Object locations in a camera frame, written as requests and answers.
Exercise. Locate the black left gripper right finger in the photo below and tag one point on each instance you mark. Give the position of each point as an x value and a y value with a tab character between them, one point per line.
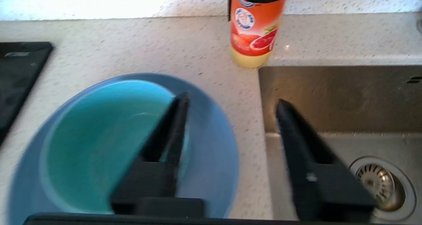
316	182

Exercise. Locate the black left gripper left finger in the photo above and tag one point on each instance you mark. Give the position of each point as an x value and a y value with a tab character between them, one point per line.
158	179

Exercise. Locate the orange dish soap bottle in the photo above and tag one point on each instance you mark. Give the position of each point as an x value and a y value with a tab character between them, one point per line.
255	30

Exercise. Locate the stainless steel sink basin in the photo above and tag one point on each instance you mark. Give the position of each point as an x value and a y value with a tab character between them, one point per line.
346	99

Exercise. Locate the blue plate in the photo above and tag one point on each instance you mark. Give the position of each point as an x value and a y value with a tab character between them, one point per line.
212	152

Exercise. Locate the round metal drain strainer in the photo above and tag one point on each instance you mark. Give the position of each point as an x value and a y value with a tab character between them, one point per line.
379	185

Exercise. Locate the teal bowl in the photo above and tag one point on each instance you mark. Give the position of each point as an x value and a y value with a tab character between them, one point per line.
99	142

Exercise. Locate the black glass cooktop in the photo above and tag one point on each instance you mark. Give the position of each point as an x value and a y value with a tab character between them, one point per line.
16	83

